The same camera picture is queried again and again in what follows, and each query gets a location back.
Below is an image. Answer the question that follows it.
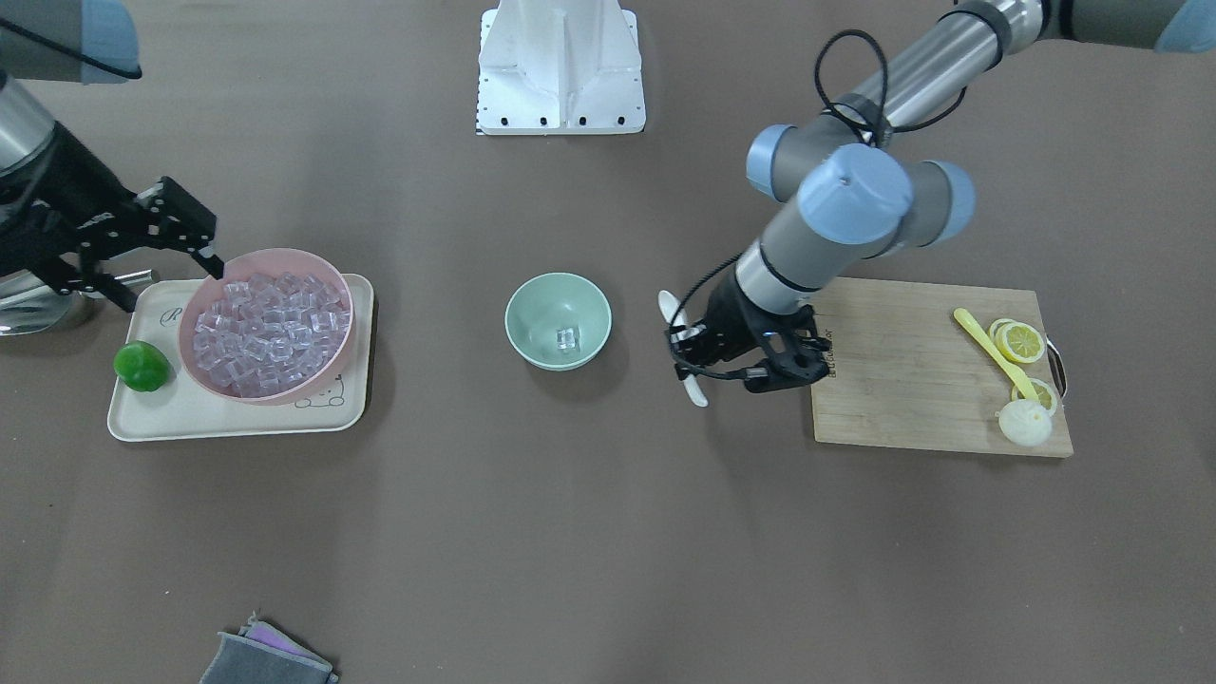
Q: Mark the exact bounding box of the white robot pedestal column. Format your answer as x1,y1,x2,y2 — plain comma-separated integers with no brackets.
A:
475,1,647,136

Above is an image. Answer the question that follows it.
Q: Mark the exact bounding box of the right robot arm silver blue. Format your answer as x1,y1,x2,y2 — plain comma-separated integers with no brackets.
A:
1,1,225,312

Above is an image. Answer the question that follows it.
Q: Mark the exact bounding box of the green lime toy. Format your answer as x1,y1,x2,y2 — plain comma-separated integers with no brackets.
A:
112,340,173,392

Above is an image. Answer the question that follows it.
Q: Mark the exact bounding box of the bamboo cutting board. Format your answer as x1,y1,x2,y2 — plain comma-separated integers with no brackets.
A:
809,277,1074,459

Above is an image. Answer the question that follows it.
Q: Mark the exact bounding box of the pink bowl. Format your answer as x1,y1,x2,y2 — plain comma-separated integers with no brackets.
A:
178,248,360,407

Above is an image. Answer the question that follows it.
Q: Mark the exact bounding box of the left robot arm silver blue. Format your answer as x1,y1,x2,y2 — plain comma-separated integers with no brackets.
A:
666,1,1214,393

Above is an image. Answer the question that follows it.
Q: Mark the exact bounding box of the beige tray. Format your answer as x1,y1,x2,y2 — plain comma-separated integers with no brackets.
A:
107,274,376,442

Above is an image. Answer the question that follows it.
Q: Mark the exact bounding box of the clear ice cube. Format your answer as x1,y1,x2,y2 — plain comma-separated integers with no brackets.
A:
556,326,580,354

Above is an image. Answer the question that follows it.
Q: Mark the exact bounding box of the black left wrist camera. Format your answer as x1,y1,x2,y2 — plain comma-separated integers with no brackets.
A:
744,305,833,393

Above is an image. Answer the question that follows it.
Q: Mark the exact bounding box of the white ceramic spoon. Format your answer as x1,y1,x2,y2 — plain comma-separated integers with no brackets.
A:
657,290,709,408

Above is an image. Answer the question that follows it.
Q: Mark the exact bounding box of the yellow plastic spoon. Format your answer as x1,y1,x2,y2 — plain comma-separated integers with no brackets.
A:
952,308,1038,400

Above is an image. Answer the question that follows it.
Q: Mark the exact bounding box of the mint green bowl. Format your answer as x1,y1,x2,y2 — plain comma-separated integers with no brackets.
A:
503,273,614,371

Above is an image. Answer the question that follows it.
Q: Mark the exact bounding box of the pile of clear ice cubes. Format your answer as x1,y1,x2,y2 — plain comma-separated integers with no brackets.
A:
187,271,353,399

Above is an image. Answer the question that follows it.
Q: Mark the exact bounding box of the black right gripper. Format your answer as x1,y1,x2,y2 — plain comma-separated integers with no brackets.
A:
2,123,225,313

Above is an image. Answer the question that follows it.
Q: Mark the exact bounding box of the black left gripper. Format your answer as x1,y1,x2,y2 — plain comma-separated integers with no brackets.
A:
668,274,758,381

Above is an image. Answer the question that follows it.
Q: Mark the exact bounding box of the grey folded cloth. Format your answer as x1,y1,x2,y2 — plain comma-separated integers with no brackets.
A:
199,613,340,683

